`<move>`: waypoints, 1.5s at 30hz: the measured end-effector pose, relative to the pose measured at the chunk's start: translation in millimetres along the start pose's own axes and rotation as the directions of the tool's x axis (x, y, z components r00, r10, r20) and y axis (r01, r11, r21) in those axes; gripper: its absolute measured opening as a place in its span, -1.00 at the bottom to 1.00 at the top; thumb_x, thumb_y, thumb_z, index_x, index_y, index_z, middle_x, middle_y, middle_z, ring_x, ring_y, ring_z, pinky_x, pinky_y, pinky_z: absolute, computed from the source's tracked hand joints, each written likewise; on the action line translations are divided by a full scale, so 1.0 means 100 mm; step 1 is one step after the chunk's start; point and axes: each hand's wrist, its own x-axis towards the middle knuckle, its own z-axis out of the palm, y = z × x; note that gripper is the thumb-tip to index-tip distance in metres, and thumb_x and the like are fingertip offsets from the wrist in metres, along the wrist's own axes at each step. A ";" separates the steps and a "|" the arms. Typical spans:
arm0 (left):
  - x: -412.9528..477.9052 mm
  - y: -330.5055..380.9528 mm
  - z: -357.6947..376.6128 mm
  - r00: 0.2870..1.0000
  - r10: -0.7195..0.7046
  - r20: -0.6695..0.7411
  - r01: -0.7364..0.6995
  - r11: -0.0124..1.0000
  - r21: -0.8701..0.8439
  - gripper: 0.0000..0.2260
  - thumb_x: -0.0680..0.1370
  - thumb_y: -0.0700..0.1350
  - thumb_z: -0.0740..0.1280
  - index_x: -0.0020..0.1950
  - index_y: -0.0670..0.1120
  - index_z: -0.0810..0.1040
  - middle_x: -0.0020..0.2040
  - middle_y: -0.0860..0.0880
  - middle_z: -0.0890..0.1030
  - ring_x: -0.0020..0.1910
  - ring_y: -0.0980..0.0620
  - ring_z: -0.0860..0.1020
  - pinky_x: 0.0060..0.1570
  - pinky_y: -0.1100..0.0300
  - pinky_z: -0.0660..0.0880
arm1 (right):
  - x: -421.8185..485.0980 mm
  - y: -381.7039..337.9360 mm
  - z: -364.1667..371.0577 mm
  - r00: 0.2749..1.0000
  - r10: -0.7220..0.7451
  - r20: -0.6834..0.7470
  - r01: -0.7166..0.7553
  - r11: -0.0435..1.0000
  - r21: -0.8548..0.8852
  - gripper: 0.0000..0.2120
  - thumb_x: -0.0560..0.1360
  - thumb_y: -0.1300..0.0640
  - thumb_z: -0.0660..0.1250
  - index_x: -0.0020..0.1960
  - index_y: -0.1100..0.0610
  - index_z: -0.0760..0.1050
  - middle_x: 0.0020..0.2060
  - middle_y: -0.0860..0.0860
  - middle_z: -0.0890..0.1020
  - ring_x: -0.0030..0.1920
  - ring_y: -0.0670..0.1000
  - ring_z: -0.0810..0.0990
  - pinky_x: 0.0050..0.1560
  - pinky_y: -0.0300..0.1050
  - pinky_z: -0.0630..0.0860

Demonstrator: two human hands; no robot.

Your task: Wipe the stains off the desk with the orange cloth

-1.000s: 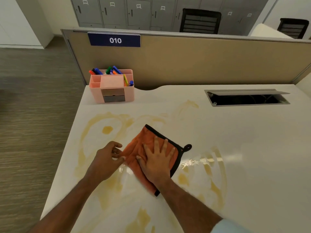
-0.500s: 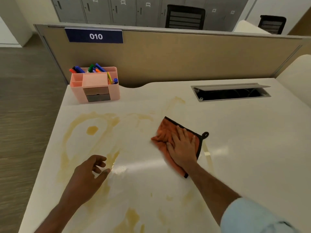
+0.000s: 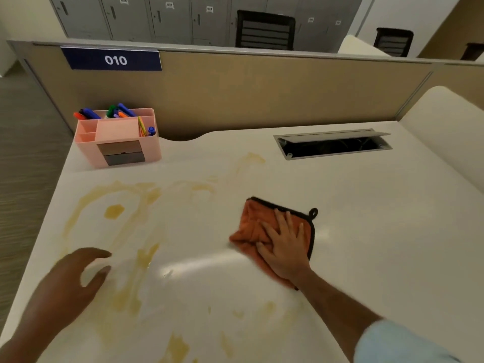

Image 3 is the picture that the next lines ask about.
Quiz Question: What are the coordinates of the person's left hand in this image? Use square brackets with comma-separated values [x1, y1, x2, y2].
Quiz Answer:
[29, 247, 112, 330]

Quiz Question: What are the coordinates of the person's right hand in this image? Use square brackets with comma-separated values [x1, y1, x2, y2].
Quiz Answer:
[256, 208, 313, 287]

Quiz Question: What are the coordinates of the orange microfibre cloth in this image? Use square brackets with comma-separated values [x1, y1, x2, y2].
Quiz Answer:
[228, 196, 319, 291]

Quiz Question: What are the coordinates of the pink desk organizer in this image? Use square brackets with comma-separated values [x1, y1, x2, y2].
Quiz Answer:
[74, 107, 162, 169]

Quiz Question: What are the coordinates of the person's left forearm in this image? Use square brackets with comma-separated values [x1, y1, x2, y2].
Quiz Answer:
[0, 313, 65, 363]

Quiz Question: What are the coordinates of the person's right forearm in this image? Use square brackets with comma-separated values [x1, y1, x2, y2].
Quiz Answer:
[293, 268, 383, 361]

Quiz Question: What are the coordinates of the light blue right sleeve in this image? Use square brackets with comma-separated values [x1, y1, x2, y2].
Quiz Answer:
[355, 320, 464, 363]

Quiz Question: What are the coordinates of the beige desk partition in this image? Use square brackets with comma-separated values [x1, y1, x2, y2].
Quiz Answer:
[7, 40, 484, 142]

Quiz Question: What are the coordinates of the bunch of coloured markers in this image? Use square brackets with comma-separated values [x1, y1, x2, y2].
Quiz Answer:
[73, 103, 138, 120]

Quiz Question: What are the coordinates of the white adjoining desk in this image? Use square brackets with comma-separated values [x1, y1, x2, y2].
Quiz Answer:
[400, 86, 484, 193]

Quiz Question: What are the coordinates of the white neighbouring desk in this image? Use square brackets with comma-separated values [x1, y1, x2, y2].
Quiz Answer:
[337, 35, 392, 58]

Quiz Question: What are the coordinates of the black office chair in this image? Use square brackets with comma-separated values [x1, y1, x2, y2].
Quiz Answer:
[460, 42, 484, 62]
[235, 10, 296, 51]
[373, 27, 415, 58]

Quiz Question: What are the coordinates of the blue number sign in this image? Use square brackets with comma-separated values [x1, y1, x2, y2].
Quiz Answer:
[60, 47, 163, 72]

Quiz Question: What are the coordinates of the grey locker cabinet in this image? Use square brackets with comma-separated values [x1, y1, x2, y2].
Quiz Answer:
[47, 0, 366, 53]

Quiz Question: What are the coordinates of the grey cable hatch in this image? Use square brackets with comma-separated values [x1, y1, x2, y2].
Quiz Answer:
[273, 128, 393, 161]

